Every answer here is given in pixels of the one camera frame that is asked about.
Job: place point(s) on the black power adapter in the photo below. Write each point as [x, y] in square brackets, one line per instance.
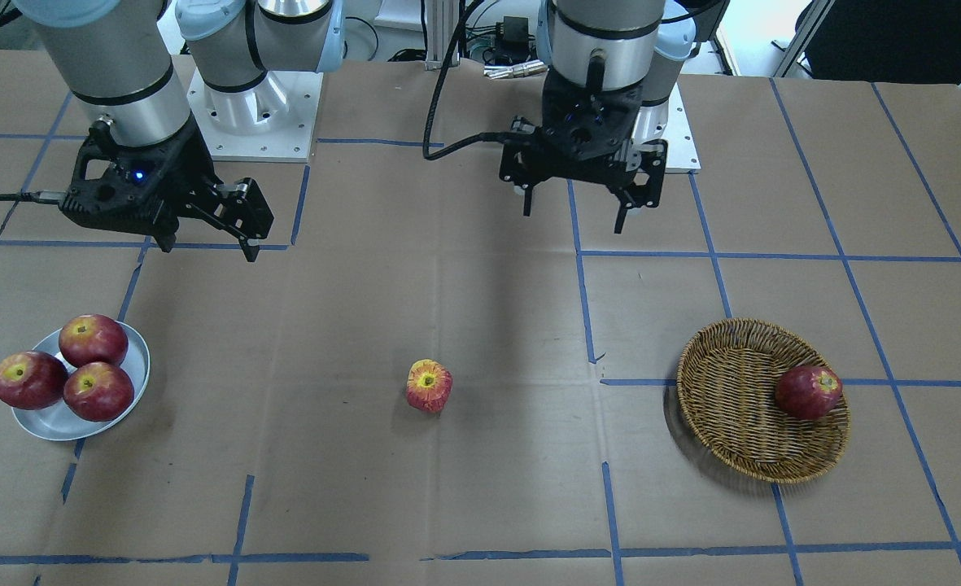
[513, 33]

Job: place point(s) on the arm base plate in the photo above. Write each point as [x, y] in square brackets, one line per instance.
[273, 122]
[679, 138]

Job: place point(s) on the light blue plate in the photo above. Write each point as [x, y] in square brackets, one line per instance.
[58, 422]

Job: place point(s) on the dark red apple in basket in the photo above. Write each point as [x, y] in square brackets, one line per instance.
[808, 392]

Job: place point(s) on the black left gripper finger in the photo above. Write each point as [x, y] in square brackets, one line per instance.
[642, 181]
[525, 186]

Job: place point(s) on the wicker basket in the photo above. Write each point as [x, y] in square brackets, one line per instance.
[726, 384]

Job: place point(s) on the red apple on plate back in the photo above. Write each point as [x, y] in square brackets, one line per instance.
[89, 338]

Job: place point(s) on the red apple on plate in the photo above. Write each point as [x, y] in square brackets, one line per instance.
[99, 392]
[32, 379]
[89, 338]

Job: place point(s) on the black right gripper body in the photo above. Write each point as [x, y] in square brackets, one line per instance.
[190, 168]

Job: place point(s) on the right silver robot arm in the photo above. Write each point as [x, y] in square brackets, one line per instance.
[115, 62]

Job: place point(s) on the striped red yellow apple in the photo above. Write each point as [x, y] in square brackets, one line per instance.
[429, 386]

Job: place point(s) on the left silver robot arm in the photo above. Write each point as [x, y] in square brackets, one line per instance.
[612, 66]

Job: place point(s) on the red apple on plate front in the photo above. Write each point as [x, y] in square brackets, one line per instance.
[99, 392]

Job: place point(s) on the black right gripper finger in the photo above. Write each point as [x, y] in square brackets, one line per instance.
[238, 208]
[165, 241]

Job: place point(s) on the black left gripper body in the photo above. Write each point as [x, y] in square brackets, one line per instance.
[647, 165]

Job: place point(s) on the aluminium frame post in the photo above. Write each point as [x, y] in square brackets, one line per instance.
[440, 20]

